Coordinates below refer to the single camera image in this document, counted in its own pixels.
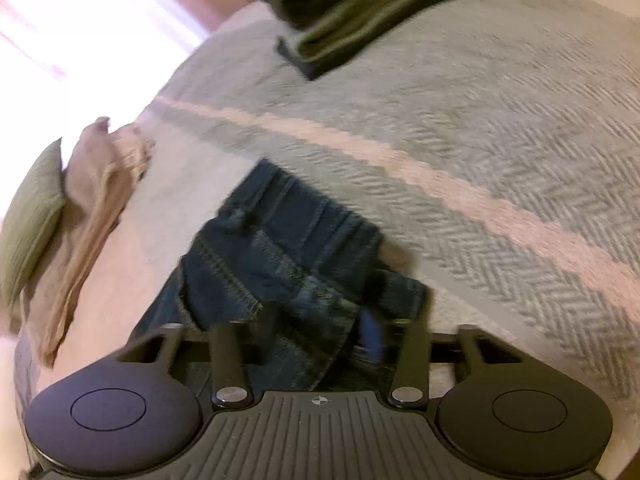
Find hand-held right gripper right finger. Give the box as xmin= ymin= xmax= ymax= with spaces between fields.
xmin=357 ymin=310 xmax=521 ymax=406

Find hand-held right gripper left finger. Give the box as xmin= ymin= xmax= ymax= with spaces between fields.
xmin=116 ymin=321 xmax=251 ymax=407

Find blue denim jeans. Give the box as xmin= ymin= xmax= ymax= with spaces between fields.
xmin=132 ymin=157 xmax=433 ymax=396

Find pink crumpled cloth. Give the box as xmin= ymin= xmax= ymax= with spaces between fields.
xmin=20 ymin=116 xmax=156 ymax=366

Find pink grey striped blanket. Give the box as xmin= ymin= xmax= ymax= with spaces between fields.
xmin=12 ymin=0 xmax=640 ymax=480

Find green pillow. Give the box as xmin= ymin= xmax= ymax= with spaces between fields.
xmin=0 ymin=137 xmax=66 ymax=301

